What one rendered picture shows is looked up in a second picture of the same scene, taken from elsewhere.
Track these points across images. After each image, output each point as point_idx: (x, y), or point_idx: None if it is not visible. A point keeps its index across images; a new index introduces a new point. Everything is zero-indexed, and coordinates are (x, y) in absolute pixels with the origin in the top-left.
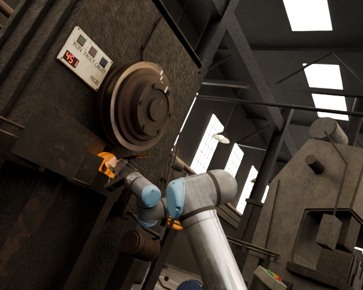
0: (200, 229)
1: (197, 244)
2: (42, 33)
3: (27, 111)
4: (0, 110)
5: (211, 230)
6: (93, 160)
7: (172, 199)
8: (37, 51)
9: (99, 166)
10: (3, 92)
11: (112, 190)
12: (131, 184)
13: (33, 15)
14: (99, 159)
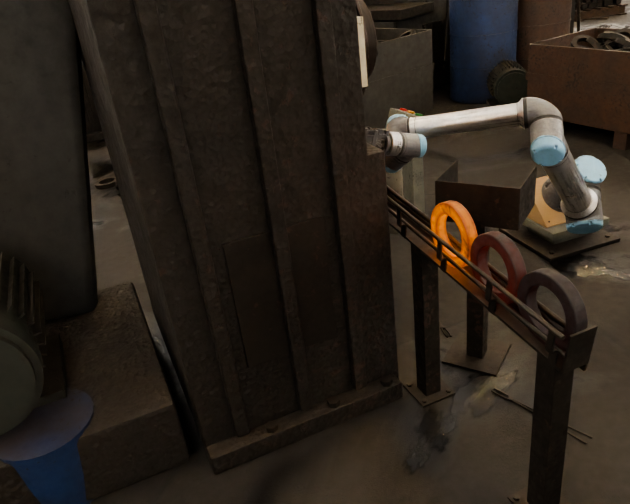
0: (569, 160)
1: (567, 169)
2: (286, 51)
3: (383, 180)
4: (347, 205)
5: (571, 155)
6: (454, 169)
7: (554, 156)
8: (338, 95)
9: (457, 168)
10: (297, 180)
11: None
12: (402, 150)
13: (204, 9)
14: (456, 163)
